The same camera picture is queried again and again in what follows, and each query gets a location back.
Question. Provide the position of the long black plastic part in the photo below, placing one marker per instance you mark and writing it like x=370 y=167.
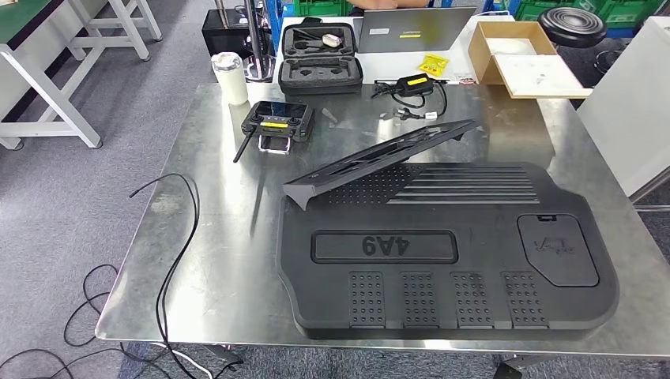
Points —
x=366 y=167

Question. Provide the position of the stainless steel workbench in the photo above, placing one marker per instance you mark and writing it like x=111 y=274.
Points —
x=209 y=261

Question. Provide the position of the black remote controller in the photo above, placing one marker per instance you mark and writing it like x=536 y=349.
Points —
x=277 y=125

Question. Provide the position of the black foam carrying case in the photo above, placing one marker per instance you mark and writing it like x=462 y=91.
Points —
x=319 y=78

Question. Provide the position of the black charger with yellow label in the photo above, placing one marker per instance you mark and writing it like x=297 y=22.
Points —
x=414 y=85

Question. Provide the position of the large black cover panel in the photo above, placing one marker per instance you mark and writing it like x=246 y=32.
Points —
x=471 y=225

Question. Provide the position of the chrome pole with round base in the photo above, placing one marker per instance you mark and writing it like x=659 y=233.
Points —
x=259 y=68

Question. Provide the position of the white tumbler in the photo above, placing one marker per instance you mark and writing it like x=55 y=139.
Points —
x=230 y=83

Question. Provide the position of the small white oval item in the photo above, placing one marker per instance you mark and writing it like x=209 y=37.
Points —
x=332 y=40

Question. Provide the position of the yellow packet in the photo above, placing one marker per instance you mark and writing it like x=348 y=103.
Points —
x=433 y=65

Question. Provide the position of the dark grey laptop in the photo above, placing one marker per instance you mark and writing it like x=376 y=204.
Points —
x=413 y=31

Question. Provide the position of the green plastic crate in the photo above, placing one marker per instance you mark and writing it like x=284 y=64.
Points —
x=617 y=10
x=319 y=8

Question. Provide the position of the person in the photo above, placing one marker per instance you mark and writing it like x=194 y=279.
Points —
x=387 y=4

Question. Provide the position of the black cabinet box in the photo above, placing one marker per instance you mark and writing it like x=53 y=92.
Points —
x=220 y=31

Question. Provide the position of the brown cardboard box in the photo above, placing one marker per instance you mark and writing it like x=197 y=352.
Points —
x=539 y=78

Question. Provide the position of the black round stool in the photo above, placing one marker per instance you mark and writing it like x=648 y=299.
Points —
x=573 y=26

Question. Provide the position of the white side board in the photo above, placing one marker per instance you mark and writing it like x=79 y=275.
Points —
x=628 y=104

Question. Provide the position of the stainless steel table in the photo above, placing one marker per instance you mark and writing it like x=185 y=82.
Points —
x=651 y=188

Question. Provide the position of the blue metal post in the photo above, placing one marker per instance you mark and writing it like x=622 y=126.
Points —
x=272 y=21

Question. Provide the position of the white frame table green top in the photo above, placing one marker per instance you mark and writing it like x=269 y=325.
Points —
x=57 y=94

